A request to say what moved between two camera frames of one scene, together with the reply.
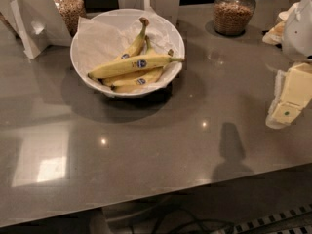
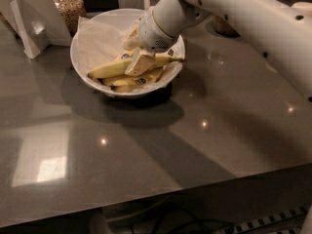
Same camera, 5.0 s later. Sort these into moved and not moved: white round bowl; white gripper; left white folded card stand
Moved: white gripper
Not moved: white round bowl; left white folded card stand
